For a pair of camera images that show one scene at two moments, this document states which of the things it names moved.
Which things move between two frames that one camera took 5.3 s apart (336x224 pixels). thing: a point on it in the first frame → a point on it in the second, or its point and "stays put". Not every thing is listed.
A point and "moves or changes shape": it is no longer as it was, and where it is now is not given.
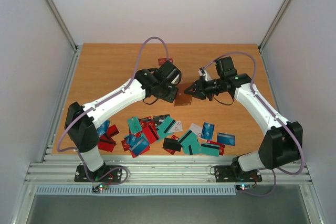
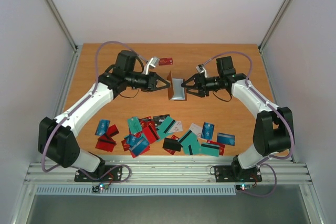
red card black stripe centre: [150, 130] stays put
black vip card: [158, 119] stays put
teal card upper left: [134, 125] stays put
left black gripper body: [166, 96] → [146, 85]
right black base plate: [227, 174] stays put
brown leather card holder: [182, 98] moves or changes shape
